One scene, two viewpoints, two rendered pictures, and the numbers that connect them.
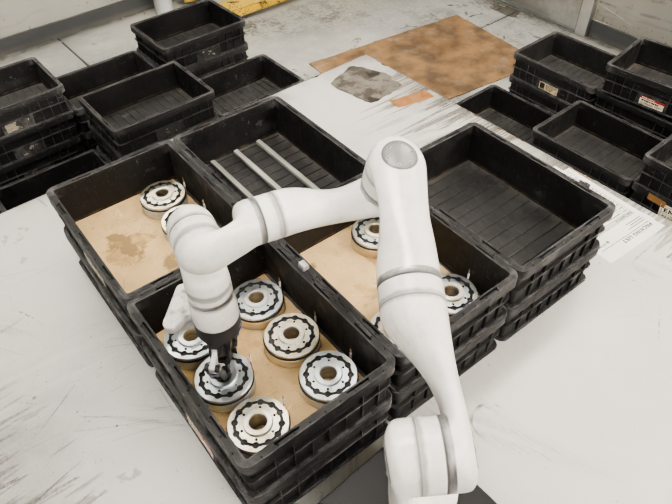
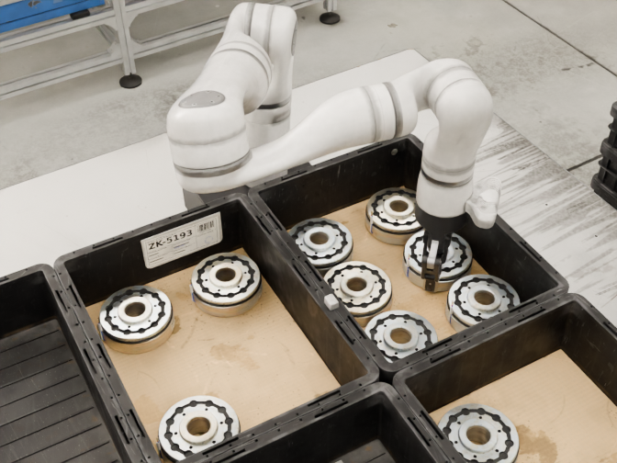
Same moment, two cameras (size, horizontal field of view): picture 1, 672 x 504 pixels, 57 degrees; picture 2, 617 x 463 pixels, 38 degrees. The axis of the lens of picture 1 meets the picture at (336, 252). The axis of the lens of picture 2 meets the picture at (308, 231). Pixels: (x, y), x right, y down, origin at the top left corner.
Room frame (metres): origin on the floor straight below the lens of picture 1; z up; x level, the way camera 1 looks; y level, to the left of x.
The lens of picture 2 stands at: (1.56, 0.15, 1.82)
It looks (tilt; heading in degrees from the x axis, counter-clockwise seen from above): 44 degrees down; 189
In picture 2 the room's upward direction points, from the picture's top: 1 degrees counter-clockwise
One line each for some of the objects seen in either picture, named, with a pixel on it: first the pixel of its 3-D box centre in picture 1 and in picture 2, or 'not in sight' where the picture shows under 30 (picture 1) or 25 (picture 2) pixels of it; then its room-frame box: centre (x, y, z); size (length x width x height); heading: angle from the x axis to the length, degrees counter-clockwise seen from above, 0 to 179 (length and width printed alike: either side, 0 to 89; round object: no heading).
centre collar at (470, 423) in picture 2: not in sight; (477, 435); (0.91, 0.26, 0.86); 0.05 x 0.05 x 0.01
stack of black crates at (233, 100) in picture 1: (248, 118); not in sight; (2.21, 0.35, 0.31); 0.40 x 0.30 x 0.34; 129
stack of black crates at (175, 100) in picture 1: (160, 145); not in sight; (1.96, 0.67, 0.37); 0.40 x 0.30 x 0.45; 129
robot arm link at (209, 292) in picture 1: (199, 255); (455, 128); (0.63, 0.20, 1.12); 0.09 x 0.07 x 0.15; 25
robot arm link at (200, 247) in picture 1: (221, 236); (428, 97); (0.62, 0.16, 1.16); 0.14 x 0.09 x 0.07; 115
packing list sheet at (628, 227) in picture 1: (585, 209); not in sight; (1.17, -0.64, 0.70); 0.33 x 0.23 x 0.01; 39
